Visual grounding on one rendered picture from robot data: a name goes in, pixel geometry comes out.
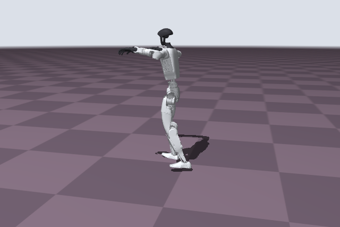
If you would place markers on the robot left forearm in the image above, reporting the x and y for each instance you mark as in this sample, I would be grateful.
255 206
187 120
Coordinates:
144 51

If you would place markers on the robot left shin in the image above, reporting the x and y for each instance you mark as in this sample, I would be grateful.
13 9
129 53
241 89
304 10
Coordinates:
176 144

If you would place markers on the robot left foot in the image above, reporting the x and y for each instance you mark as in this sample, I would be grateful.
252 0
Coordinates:
181 165

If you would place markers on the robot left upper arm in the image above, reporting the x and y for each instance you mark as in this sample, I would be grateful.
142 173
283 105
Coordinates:
162 54

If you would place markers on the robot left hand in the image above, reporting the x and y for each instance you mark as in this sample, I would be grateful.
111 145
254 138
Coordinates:
127 49

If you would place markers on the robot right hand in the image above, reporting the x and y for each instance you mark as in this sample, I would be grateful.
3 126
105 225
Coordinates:
156 48

